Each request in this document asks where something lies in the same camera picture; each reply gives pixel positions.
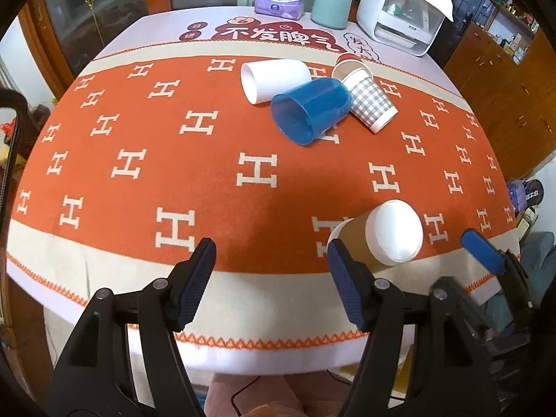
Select brown paper cup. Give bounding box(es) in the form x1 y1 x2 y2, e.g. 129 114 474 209
327 199 423 273

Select grey checkered paper cup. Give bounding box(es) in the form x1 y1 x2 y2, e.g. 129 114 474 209
342 68 398 134

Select blue plastic cup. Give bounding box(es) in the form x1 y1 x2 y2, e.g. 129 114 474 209
270 77 352 146

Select red paper cup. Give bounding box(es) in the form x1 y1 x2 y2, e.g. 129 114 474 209
331 53 373 81

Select white plastic cup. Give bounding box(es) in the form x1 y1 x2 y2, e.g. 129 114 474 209
240 59 312 105

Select brown wooden cabinet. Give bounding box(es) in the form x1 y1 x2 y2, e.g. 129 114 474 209
444 23 555 179

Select orange H-pattern blanket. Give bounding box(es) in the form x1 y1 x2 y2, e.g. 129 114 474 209
6 40 520 350

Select white countertop sterilizer appliance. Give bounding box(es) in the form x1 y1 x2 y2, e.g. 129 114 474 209
356 0 453 57

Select teal canister brown lid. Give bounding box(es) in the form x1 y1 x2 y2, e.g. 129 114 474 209
310 0 352 30

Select purple tissue pack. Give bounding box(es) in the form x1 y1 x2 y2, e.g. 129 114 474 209
254 0 304 21

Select lilac printed tablecloth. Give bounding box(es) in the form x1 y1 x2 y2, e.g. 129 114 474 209
6 6 522 377

